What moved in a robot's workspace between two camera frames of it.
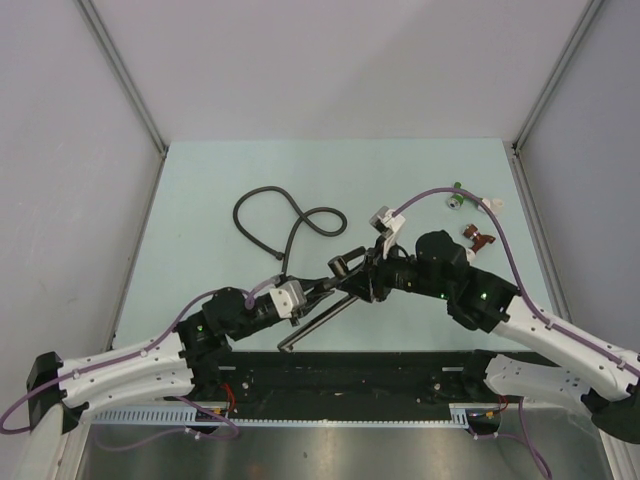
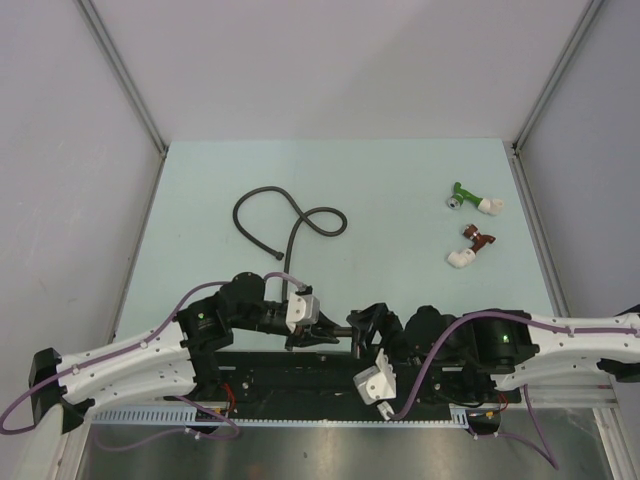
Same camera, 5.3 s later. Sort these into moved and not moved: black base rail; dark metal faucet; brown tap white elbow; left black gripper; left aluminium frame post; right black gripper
Moved: dark metal faucet; left black gripper; right black gripper
Not moved: brown tap white elbow; left aluminium frame post; black base rail
